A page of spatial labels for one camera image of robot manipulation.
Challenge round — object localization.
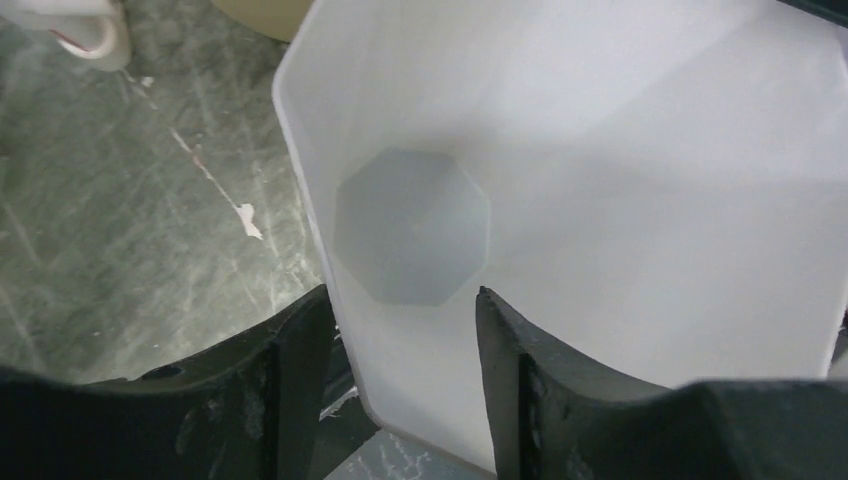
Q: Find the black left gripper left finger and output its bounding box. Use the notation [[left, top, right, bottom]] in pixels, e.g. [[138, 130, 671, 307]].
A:
[[1, 286, 333, 479]]

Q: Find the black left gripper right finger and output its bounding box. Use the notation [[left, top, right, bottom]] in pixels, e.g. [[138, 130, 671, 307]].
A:
[[475, 287, 847, 479]]

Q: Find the white octagonal plastic container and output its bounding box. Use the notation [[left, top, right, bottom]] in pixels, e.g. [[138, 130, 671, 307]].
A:
[[272, 1, 847, 472]]

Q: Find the blue and cream bucket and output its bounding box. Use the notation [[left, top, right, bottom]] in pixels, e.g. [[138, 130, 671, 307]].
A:
[[212, 0, 313, 42]]

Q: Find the black base bar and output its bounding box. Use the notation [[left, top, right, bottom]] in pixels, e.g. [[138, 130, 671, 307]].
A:
[[307, 333, 379, 479]]

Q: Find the white PVC pipe frame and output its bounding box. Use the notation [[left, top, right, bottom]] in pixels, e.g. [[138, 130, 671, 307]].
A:
[[1, 0, 132, 72]]

